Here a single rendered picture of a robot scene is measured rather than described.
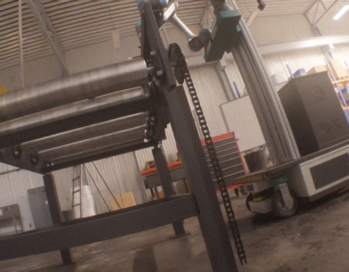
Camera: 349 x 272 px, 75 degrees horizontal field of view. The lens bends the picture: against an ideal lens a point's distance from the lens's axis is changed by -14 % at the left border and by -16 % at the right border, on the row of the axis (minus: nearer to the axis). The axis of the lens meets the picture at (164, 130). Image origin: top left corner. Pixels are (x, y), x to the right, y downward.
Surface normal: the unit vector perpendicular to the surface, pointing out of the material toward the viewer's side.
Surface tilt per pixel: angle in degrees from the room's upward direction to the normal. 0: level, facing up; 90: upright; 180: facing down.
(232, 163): 90
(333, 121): 90
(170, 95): 90
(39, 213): 90
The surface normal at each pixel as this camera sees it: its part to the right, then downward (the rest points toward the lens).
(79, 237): 0.08, -0.26
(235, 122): -0.33, -0.13
